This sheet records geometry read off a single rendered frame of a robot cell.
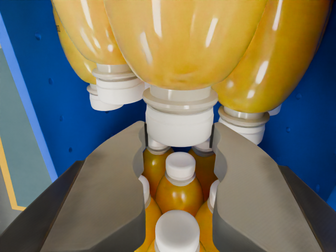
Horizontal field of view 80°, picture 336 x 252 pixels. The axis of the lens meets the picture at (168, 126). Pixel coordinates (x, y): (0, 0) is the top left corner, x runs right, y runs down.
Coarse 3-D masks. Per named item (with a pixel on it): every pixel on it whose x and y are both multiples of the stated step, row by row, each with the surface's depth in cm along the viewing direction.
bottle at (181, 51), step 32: (128, 0) 7; (160, 0) 6; (192, 0) 6; (224, 0) 6; (256, 0) 7; (128, 32) 8; (160, 32) 7; (192, 32) 7; (224, 32) 7; (128, 64) 9; (160, 64) 8; (192, 64) 8; (224, 64) 8; (160, 96) 10; (192, 96) 10
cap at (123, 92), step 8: (96, 80) 16; (128, 80) 15; (136, 80) 16; (96, 88) 16; (104, 88) 15; (112, 88) 15; (120, 88) 15; (128, 88) 15; (136, 88) 16; (144, 88) 17; (104, 96) 16; (112, 96) 15; (120, 96) 15; (128, 96) 15; (136, 96) 16
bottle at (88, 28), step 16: (64, 0) 11; (80, 0) 11; (96, 0) 11; (64, 16) 12; (80, 16) 12; (96, 16) 11; (80, 32) 12; (96, 32) 12; (112, 32) 12; (80, 48) 13; (96, 48) 13; (112, 48) 13; (96, 64) 15; (112, 64) 14; (112, 80) 15
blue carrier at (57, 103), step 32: (0, 0) 14; (32, 0) 18; (0, 32) 15; (32, 32) 18; (32, 64) 18; (64, 64) 22; (320, 64) 20; (32, 96) 18; (64, 96) 23; (320, 96) 20; (32, 128) 19; (64, 128) 23; (96, 128) 29; (288, 128) 25; (320, 128) 20; (64, 160) 24; (288, 160) 25; (320, 160) 19; (320, 192) 18
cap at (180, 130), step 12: (156, 120) 10; (168, 120) 10; (180, 120) 10; (192, 120) 10; (204, 120) 10; (156, 132) 11; (168, 132) 10; (180, 132) 10; (192, 132) 10; (204, 132) 11; (168, 144) 10; (180, 144) 10; (192, 144) 10
